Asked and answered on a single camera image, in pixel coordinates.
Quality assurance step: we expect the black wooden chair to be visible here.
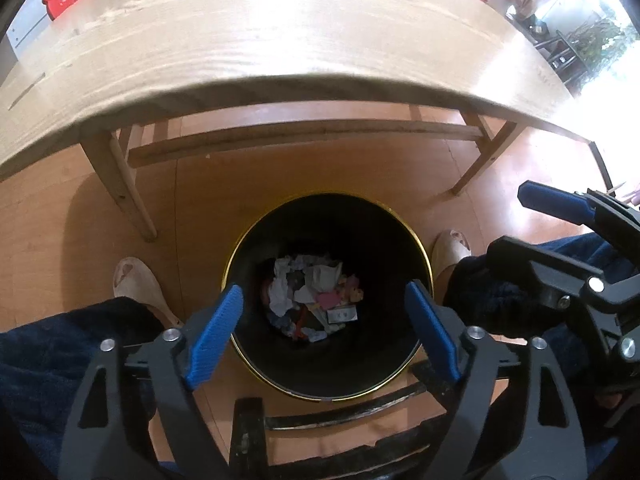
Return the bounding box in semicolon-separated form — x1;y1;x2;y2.
535;30;590;87

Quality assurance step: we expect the person's left leg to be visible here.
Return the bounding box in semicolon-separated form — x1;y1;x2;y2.
1;297;164;479

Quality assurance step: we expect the person's leg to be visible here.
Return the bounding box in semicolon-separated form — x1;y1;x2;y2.
441;231;640;340
1;297;164;479

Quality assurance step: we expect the right beige slipper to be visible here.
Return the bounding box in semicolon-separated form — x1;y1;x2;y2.
431;230;472;292

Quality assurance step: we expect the black round trash bin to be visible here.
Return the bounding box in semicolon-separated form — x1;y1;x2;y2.
224;193;433;401

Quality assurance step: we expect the black chair under person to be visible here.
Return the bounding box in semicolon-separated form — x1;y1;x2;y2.
229;360;458;479

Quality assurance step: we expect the wooden table frame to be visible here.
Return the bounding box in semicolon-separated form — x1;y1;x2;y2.
1;0;591;240

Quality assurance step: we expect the beige slipper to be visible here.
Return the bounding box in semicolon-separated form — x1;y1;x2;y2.
112;257;183;328
431;230;472;292

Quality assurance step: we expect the left beige slipper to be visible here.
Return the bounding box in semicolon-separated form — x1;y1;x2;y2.
112;257;183;328

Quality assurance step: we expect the person's right leg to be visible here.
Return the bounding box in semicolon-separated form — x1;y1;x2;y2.
441;231;640;340

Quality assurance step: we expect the trash pile in bin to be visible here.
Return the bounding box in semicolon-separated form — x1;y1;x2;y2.
262;255;363;344

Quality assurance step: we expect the green potted plant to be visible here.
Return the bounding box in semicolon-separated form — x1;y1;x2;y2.
570;18;627;72

